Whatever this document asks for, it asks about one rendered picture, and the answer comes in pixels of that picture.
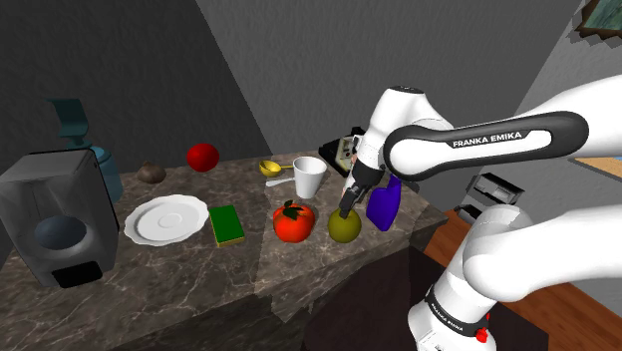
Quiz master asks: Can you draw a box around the blue spray bottle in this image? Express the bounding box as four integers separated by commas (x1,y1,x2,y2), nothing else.
365,174,404,233

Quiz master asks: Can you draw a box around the black and cream toaster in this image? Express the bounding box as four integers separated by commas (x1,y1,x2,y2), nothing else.
318,127,367,178

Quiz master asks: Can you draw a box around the olive green apple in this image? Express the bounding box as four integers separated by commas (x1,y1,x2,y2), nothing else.
326,207,363,244

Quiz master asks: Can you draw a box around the white cup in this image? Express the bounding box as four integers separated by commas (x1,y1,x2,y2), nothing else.
291,156,329,200

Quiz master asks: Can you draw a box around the red tomato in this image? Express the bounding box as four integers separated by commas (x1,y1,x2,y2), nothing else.
271,199,317,244

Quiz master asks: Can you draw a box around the yellow measuring spoon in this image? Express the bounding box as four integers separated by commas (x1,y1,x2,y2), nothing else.
258,160,296,178

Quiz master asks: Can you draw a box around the dark robot stand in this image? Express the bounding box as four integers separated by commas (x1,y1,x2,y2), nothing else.
300,244,551,351

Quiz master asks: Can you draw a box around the grey drawer unit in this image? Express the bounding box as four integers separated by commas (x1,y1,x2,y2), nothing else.
458,172,526,225

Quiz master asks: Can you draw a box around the green and yellow sponge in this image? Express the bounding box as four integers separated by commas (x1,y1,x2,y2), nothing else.
207,203,247,248

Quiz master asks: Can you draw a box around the red apple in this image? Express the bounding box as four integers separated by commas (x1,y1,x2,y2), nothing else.
185,143,221,174

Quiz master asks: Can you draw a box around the white plate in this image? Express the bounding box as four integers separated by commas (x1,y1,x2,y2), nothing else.
123,193,210,247

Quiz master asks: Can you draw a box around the brown onion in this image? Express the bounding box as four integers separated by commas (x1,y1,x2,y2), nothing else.
136,161,167,185

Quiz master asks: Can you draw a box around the wooden table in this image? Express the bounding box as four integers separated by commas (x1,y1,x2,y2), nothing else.
571,155,622,180

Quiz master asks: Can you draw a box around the teal soap dispenser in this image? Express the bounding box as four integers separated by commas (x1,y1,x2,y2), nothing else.
45,98,125,205

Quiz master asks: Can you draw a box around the grey coffee machine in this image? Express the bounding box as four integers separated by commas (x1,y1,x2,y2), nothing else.
0,148,121,289

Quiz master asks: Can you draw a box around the framed wall picture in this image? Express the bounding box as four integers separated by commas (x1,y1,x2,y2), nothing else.
574,0,622,48

